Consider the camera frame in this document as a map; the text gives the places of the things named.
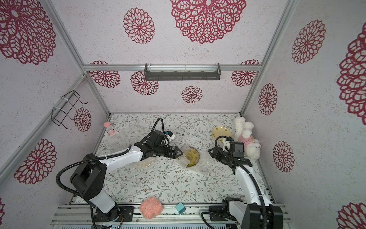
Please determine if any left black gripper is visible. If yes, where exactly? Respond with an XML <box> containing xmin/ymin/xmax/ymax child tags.
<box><xmin>154</xmin><ymin>145</ymin><xmax>184</xmax><ymax>158</ymax></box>

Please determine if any bubble-wrapped plate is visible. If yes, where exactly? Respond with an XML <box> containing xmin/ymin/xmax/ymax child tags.
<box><xmin>134</xmin><ymin>157</ymin><xmax>156</xmax><ymax>169</ymax></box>
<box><xmin>185</xmin><ymin>147</ymin><xmax>200</xmax><ymax>167</ymax></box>

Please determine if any cream dinner plate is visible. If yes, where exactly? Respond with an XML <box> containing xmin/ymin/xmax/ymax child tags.
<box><xmin>211</xmin><ymin>126</ymin><xmax>232</xmax><ymax>139</ymax></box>

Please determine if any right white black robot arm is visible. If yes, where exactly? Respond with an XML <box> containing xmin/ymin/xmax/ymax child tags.
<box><xmin>201</xmin><ymin>138</ymin><xmax>284</xmax><ymax>229</ymax></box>

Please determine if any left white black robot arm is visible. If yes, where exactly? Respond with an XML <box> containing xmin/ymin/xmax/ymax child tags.
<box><xmin>70</xmin><ymin>131</ymin><xmax>183</xmax><ymax>214</ymax></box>

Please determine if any white plush poodle pink shirt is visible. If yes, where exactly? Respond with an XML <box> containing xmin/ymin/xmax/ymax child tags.
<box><xmin>234</xmin><ymin>116</ymin><xmax>261</xmax><ymax>160</ymax></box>

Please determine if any pink fluffy ball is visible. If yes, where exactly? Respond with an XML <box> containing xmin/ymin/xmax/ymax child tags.
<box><xmin>140</xmin><ymin>197</ymin><xmax>163</xmax><ymax>219</ymax></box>

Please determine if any teal small cube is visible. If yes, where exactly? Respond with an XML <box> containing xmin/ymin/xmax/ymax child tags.
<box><xmin>175</xmin><ymin>203</ymin><xmax>186</xmax><ymax>214</ymax></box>

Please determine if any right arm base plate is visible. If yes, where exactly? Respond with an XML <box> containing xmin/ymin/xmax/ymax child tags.
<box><xmin>209</xmin><ymin>205</ymin><xmax>236</xmax><ymax>221</ymax></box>

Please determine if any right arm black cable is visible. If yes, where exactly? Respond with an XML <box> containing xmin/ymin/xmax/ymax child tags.
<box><xmin>201</xmin><ymin>135</ymin><xmax>268</xmax><ymax>229</ymax></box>

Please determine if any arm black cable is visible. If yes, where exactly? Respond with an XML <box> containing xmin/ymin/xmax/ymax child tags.
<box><xmin>55</xmin><ymin>117</ymin><xmax>166</xmax><ymax>229</ymax></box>
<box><xmin>201</xmin><ymin>135</ymin><xmax>268</xmax><ymax>229</ymax></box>

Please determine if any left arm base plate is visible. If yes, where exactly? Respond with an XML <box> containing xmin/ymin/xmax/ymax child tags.
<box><xmin>94</xmin><ymin>206</ymin><xmax>134</xmax><ymax>222</ymax></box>

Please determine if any black wall shelf rail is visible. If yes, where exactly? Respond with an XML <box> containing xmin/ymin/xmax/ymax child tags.
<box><xmin>144</xmin><ymin>64</ymin><xmax>222</xmax><ymax>81</ymax></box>

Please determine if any black wire wall rack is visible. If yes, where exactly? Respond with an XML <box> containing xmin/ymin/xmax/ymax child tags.
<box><xmin>51</xmin><ymin>90</ymin><xmax>88</xmax><ymax>130</ymax></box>

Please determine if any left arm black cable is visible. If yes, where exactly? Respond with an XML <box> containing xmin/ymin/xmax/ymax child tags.
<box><xmin>55</xmin><ymin>117</ymin><xmax>166</xmax><ymax>229</ymax></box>

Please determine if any aluminium front rail frame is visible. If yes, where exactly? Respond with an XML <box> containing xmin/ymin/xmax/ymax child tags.
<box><xmin>51</xmin><ymin>202</ymin><xmax>292</xmax><ymax>227</ymax></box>

